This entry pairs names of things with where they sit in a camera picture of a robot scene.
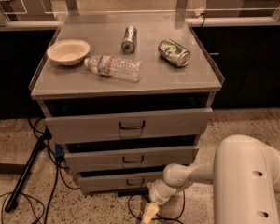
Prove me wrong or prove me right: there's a grey bottom drawer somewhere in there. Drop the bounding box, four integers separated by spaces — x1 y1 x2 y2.
77 172 162 193

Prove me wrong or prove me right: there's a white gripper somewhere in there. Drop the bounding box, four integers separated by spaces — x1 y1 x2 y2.
141 177 185 224

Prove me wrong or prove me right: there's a grey top drawer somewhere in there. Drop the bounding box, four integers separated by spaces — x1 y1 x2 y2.
45 108 213 144

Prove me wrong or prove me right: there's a black floor cable front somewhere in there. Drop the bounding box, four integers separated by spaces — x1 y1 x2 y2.
127 189 187 224

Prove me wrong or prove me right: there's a clear plastic water bottle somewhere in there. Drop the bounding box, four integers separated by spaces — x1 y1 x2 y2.
84 55 142 82

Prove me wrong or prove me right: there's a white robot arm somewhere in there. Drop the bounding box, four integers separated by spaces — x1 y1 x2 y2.
141 134 280 224

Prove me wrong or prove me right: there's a green soda can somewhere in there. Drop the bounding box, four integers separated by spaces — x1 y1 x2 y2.
158 39 190 67

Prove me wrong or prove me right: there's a silver slim can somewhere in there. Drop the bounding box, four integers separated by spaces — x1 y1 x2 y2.
121 25 137 53

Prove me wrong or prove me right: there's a blue box behind cabinet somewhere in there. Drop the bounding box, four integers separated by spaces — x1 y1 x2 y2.
54 144 65 159

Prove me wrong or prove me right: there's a black floor cable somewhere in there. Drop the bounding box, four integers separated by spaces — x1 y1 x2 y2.
127 189 187 224
0 117 82 224

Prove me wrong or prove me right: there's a grey drawer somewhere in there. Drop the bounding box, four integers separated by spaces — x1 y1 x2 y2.
65 146 198 172
45 108 213 144
77 172 162 193

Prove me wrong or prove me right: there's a white paper bowl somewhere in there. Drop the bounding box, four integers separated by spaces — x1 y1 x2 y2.
47 39 91 66

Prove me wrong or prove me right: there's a grey middle drawer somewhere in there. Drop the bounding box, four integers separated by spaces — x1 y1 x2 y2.
65 146 198 172

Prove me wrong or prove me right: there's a grey drawer cabinet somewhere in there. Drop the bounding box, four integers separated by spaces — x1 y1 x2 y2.
28 12 225 198

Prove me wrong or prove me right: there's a black floor cable left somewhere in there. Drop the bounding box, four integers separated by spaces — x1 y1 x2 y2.
0 117 82 224

